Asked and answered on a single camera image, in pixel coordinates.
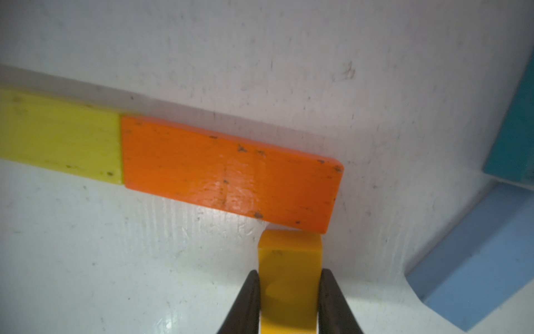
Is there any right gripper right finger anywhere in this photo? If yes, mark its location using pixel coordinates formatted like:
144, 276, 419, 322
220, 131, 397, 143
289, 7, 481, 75
318, 269, 364, 334

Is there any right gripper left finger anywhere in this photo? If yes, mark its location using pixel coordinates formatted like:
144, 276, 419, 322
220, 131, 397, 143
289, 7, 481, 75
217, 270, 261, 334

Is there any yellow-orange block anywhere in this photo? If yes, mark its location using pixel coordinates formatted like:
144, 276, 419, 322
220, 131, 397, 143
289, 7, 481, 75
258, 230, 323, 333

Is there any orange block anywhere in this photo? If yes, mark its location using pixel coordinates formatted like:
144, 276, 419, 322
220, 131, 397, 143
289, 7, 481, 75
121, 116, 344, 234

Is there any light blue block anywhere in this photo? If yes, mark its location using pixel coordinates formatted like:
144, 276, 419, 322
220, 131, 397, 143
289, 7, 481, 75
406, 183, 533, 331

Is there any teal block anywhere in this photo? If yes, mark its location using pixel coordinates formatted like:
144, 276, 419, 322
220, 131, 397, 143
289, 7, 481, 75
483, 58, 533, 186

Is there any yellow-green long block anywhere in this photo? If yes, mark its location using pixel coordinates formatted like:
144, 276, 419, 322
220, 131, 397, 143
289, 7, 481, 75
1, 88, 124, 185

